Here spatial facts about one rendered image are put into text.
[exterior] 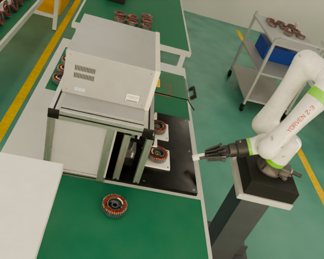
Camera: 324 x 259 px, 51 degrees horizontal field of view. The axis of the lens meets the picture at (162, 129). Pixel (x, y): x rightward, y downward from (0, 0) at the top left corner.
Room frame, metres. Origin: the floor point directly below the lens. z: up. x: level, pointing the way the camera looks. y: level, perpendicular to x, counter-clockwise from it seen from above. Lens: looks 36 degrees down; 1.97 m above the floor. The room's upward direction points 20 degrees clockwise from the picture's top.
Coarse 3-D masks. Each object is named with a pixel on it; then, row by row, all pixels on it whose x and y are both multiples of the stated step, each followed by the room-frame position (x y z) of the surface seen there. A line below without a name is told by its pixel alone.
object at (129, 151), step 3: (129, 144) 1.37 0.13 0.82; (135, 144) 1.38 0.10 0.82; (129, 147) 1.34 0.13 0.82; (135, 147) 1.36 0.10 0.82; (129, 150) 1.32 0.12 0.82; (132, 150) 1.33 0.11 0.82; (135, 150) 1.34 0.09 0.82; (129, 153) 1.33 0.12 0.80; (126, 156) 1.32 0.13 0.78; (129, 156) 1.33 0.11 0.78
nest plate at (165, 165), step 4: (168, 152) 1.47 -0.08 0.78; (168, 156) 1.43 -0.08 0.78; (148, 160) 1.35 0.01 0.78; (168, 160) 1.40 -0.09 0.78; (148, 164) 1.32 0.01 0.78; (152, 164) 1.33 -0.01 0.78; (156, 164) 1.34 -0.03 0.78; (160, 164) 1.35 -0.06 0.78; (164, 164) 1.36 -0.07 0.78; (168, 164) 1.37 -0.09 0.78; (156, 168) 1.32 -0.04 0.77; (160, 168) 1.33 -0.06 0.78; (164, 168) 1.33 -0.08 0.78; (168, 168) 1.34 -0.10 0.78
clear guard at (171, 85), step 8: (160, 72) 1.79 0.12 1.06; (160, 80) 1.70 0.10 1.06; (168, 80) 1.73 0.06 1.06; (176, 80) 1.76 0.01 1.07; (184, 80) 1.80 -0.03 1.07; (160, 88) 1.61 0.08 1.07; (168, 88) 1.64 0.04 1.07; (176, 88) 1.67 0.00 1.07; (184, 88) 1.70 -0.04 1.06; (176, 96) 1.59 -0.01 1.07; (184, 96) 1.62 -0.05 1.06; (192, 104) 1.64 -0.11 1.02
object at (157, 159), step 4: (152, 148) 1.41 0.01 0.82; (156, 148) 1.43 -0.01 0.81; (160, 148) 1.43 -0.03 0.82; (152, 152) 1.38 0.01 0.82; (156, 152) 1.40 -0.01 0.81; (160, 152) 1.42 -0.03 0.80; (164, 152) 1.41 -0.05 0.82; (148, 156) 1.36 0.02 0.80; (152, 156) 1.35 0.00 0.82; (156, 156) 1.36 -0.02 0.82; (160, 156) 1.39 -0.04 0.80; (164, 156) 1.38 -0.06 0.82; (152, 160) 1.34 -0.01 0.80; (156, 160) 1.35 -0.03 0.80; (160, 160) 1.35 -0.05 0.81; (164, 160) 1.36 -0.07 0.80
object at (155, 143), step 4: (136, 136) 1.36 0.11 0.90; (140, 136) 1.37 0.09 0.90; (132, 140) 1.33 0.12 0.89; (136, 140) 1.33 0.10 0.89; (140, 140) 1.34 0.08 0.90; (144, 140) 1.34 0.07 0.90; (156, 140) 1.40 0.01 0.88; (132, 144) 1.34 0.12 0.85; (152, 144) 1.35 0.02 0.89; (156, 144) 1.37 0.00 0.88; (132, 148) 1.34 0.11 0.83
